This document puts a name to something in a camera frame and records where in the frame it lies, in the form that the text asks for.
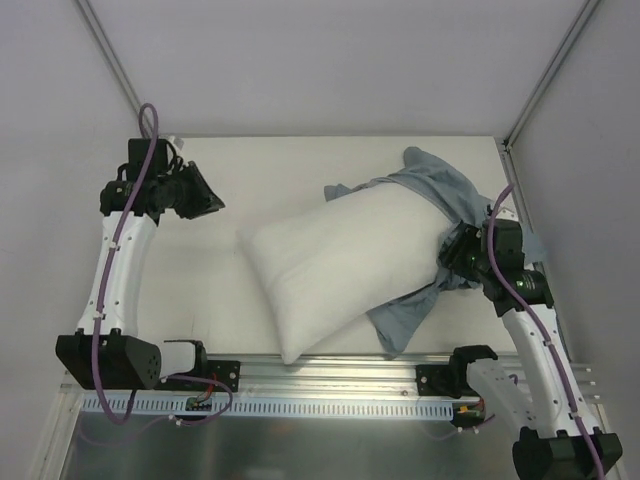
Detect left aluminium frame post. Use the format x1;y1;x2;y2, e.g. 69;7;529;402
72;0;152;133

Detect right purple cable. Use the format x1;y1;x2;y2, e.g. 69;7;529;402
424;183;603;480

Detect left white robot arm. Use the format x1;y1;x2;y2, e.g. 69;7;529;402
55;137;225;390

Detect aluminium mounting rail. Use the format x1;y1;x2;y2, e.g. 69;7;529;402
59;351;599;401

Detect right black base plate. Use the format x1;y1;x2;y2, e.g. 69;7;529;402
415;364;477;399

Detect white pillow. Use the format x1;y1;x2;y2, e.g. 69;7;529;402
240;182;453;364

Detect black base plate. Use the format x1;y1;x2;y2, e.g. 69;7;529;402
155;359;241;393
415;364;477;399

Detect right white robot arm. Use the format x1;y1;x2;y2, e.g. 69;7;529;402
428;218;623;479

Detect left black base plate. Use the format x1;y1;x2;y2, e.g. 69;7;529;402
155;359;241;393

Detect white slotted cable duct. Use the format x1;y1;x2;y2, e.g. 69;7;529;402
79;395;457;421

